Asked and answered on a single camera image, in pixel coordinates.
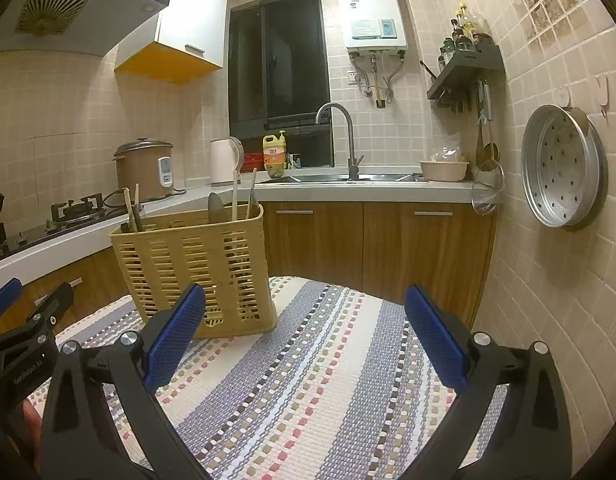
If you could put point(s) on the pink wall hook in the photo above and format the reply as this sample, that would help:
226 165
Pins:
565 97
602 92

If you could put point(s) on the small printed cup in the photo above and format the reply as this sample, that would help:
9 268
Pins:
294 162

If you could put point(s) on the dark wall shelf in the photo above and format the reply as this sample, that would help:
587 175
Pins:
463 72

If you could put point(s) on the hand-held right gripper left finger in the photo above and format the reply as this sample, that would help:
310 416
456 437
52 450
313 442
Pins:
173 340

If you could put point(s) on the clear plastic bag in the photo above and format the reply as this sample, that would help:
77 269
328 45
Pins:
448 150

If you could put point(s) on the hanging metal peeler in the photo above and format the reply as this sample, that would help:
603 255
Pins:
483 102

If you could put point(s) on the large metal spoon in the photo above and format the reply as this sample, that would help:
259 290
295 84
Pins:
214 207

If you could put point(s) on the yellow detergent bottle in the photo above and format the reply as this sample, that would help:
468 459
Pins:
274 152

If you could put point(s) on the white wall socket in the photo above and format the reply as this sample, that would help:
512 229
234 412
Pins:
355 77

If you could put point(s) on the pink bowl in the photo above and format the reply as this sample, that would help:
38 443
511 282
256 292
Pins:
443 172

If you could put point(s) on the wooden base cabinet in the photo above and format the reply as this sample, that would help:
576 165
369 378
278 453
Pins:
388 260

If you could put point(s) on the grey range hood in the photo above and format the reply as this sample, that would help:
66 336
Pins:
88 15

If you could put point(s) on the white water heater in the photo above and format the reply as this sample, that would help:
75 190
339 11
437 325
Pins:
370 10

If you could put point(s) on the chrome kitchen faucet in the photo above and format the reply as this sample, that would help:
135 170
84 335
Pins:
352 150

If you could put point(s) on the group of condiment bottles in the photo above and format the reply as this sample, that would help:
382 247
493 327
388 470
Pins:
463 30

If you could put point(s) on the water heater pipes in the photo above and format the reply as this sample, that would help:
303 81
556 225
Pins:
374 72

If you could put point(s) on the black gas stove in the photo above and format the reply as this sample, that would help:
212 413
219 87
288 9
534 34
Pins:
38 237

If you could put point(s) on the pale electric kettle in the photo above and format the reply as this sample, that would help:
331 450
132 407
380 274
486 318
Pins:
223 162

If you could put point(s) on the yellow plastic utensil basket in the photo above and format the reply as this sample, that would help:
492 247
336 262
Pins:
188 255

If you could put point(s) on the hanging brass ladle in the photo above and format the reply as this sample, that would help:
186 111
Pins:
488 155

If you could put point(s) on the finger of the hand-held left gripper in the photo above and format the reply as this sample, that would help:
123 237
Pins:
5 294
53 302

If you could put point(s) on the person's left hand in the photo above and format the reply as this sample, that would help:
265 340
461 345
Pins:
33 420

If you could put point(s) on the brown rice cooker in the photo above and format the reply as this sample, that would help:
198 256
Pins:
138 170

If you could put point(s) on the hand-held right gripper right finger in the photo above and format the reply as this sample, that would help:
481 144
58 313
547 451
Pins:
435 340

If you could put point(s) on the striped woven table mat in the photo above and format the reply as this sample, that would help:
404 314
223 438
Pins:
313 375

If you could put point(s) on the white wall cabinet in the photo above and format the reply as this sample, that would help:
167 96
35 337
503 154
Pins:
198 10

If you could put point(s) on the steel kitchen sink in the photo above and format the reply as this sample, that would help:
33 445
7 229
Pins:
318 178

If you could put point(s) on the dark window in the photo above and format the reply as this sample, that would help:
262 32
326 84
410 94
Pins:
288 60

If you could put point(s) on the round metal steamer tray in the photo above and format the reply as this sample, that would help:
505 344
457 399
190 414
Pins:
563 170

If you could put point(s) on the red container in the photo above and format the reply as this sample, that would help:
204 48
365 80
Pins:
251 162

